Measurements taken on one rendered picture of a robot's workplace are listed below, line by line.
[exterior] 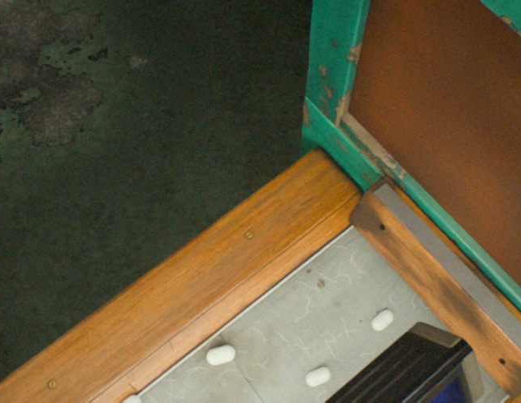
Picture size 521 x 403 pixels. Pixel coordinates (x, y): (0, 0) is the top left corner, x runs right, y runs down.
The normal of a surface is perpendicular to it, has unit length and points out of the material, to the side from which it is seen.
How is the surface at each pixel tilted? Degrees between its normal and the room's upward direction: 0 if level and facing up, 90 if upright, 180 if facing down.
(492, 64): 90
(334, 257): 0
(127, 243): 0
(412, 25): 90
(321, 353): 0
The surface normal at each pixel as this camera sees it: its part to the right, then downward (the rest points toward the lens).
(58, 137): -0.01, -0.39
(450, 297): -0.72, 0.38
